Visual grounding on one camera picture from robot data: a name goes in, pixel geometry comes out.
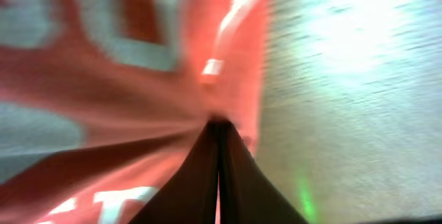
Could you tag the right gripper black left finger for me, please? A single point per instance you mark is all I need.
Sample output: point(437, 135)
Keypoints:
point(190, 196)

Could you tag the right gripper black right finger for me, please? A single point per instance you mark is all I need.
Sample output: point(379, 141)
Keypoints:
point(246, 195)

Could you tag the red t-shirt with logo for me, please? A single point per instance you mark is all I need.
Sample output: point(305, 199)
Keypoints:
point(102, 100)

